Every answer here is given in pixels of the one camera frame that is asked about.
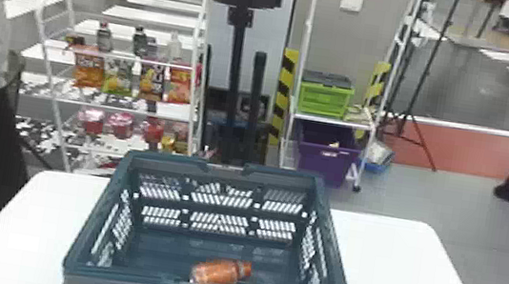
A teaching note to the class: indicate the purple crate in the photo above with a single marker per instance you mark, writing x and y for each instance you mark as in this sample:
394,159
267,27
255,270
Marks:
325,156

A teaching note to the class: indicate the red noodle cup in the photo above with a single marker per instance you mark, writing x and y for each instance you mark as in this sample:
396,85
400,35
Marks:
121,125
153,131
91,121
180,132

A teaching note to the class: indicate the green crate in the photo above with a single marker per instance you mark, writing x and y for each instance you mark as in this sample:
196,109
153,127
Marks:
324,100

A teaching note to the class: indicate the red snack packet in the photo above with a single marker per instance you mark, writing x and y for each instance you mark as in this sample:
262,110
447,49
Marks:
180,85

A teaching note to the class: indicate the white shelf trolley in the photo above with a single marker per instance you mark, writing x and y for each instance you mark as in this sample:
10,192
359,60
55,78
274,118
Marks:
301,59

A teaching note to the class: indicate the blue basket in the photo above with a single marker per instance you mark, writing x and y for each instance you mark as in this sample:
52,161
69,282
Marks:
218,246

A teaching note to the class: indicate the yellow snack packet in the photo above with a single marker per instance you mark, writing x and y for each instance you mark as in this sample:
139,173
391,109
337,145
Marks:
152,81

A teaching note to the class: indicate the clear bottle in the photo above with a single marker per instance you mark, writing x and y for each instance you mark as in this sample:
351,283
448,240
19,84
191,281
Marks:
174,47

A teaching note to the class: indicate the orange bottle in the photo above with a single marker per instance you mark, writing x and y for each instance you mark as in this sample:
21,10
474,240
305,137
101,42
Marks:
219,272

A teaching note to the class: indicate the green snack packet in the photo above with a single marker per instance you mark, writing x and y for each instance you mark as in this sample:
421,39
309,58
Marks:
117,79

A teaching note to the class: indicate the dark bottle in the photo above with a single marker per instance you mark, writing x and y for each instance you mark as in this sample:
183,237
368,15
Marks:
140,42
104,38

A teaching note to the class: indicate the orange snack packet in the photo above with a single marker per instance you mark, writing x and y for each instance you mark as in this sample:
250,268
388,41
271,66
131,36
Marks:
89,68

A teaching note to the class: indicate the black tripod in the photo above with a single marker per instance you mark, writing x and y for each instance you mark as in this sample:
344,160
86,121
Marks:
425,72

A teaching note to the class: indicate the yellow black striped post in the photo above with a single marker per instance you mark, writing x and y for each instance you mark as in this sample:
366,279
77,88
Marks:
284,92
376,83

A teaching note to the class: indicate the white wall plate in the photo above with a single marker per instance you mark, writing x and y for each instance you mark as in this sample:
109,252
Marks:
352,0

